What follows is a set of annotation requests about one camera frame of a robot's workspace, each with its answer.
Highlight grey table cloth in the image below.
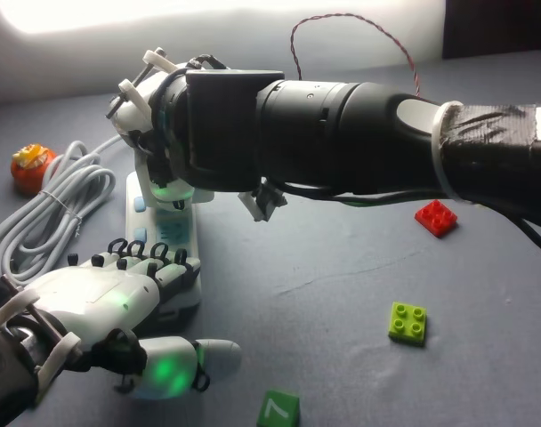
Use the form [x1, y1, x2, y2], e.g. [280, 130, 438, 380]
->
[0, 44, 541, 427]

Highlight lime green toy brick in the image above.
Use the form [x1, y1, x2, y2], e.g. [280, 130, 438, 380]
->
[387, 301, 429, 348]

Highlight orange toy fruit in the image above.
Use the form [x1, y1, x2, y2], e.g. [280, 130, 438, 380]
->
[10, 142, 58, 196]

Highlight red toy brick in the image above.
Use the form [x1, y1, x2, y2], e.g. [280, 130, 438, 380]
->
[414, 198, 459, 239]

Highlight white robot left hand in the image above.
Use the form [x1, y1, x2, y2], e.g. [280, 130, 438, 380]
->
[29, 239, 243, 399]

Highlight white power strip blue sockets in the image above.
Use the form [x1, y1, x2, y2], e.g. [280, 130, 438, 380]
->
[125, 172, 205, 333]

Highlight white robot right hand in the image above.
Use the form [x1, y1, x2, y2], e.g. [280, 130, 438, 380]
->
[112, 70, 195, 211]

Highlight green cube with number seven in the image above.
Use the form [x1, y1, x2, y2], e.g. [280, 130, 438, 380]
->
[255, 389, 302, 427]

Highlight grey coiled power cable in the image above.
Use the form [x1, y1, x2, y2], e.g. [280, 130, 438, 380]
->
[0, 134, 136, 288]

